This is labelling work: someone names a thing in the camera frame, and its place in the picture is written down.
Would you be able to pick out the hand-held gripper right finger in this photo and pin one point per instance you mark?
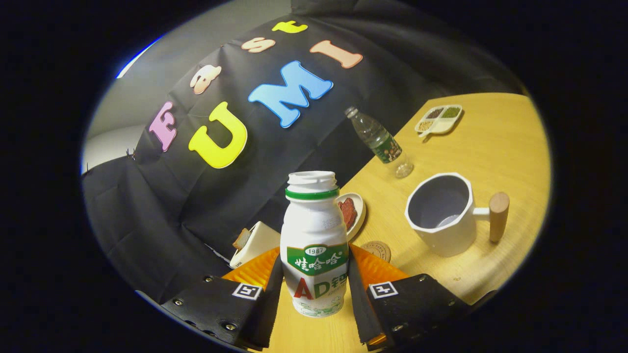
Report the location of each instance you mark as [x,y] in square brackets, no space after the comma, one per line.
[363,314]

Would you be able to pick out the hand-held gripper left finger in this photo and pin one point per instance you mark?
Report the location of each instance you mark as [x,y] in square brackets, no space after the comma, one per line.
[267,314]

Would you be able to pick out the round cork coaster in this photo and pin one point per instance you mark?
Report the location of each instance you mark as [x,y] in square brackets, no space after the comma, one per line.
[380,251]

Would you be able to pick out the white juice bottle green label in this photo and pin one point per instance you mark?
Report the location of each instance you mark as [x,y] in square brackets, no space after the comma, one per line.
[314,225]

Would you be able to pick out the clear plastic water bottle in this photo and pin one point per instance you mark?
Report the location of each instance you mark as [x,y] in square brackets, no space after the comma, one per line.
[382,144]

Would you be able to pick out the white toaster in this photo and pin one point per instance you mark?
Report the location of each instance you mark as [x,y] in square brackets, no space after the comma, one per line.
[260,240]

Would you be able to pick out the toasted bread slice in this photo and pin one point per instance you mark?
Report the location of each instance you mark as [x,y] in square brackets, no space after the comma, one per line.
[242,239]

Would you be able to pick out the white round plate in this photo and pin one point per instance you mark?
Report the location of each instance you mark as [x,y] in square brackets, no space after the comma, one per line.
[360,211]

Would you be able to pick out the black backdrop cloth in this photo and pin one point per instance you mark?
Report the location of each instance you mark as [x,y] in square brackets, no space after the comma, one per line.
[162,211]

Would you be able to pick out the white divided grain dish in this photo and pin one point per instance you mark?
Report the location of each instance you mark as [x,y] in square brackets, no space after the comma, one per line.
[444,125]

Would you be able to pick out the wooden table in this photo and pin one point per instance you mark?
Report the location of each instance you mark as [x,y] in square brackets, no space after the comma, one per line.
[505,147]

